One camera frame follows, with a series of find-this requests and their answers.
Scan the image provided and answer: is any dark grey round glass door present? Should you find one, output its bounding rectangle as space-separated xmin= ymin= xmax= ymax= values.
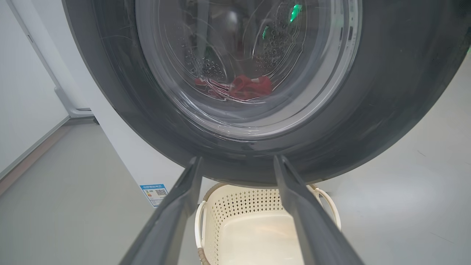
xmin=62 ymin=0 xmax=471 ymax=187

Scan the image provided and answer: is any cream perforated laundry basket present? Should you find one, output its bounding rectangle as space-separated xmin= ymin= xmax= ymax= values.
xmin=194 ymin=182 xmax=342 ymax=265

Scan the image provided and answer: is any steel perforated drum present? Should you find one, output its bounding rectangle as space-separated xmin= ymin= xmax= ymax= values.
xmin=177 ymin=0 xmax=313 ymax=107

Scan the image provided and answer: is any white washing machine body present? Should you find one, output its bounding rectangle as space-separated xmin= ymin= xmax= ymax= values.
xmin=37 ymin=0 xmax=217 ymax=208

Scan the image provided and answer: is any red basketball jersey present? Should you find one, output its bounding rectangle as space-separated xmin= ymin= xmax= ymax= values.
xmin=194 ymin=75 xmax=273 ymax=102

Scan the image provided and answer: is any blue energy label sticker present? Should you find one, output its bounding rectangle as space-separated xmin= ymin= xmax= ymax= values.
xmin=140 ymin=184 xmax=169 ymax=207

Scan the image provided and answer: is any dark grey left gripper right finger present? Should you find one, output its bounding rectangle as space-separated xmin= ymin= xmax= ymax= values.
xmin=273 ymin=155 xmax=365 ymax=265

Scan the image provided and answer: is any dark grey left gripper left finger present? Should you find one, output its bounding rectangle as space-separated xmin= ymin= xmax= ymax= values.
xmin=120 ymin=156 xmax=203 ymax=265

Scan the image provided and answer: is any white partition stand leg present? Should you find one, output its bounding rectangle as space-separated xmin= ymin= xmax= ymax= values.
xmin=7 ymin=0 xmax=95 ymax=118

